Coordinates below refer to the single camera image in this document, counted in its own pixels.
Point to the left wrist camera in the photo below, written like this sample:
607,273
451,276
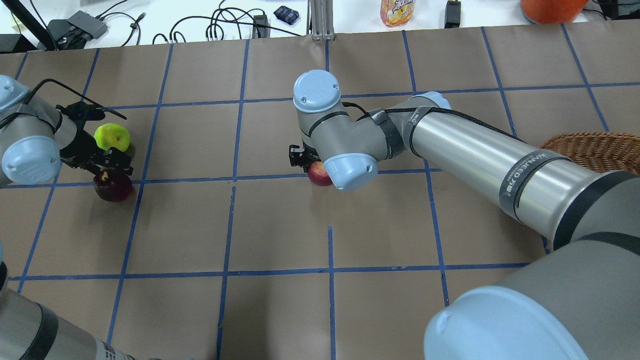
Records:
82,112

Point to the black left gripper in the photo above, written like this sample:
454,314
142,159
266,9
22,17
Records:
78,145

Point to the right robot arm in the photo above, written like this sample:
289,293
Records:
579,302

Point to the dark red apple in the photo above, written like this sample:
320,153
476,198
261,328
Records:
112,185

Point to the aluminium frame post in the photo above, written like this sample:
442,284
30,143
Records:
321,20

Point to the grey usb hub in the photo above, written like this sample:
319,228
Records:
88,24

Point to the wicker basket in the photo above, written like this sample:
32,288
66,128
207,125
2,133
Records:
602,152

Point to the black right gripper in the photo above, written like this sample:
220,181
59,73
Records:
299,156

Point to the orange bucket with lid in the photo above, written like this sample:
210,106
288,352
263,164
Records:
552,11

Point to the orange juice bottle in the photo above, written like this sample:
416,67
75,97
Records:
396,13

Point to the red yellow apple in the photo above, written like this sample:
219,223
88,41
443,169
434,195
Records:
318,175

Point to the green apple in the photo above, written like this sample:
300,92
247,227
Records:
112,135

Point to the black power adapter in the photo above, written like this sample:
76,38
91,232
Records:
453,14
260,29

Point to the dark checkered pouch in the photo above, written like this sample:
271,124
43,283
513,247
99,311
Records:
287,15

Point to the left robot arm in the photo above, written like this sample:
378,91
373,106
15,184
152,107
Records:
37,139

